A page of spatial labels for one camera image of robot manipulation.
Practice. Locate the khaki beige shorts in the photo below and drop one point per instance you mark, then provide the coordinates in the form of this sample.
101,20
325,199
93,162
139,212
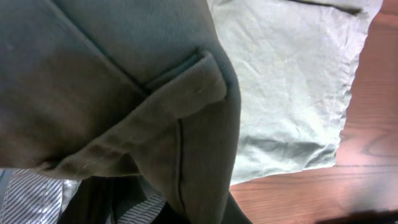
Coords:
148,111

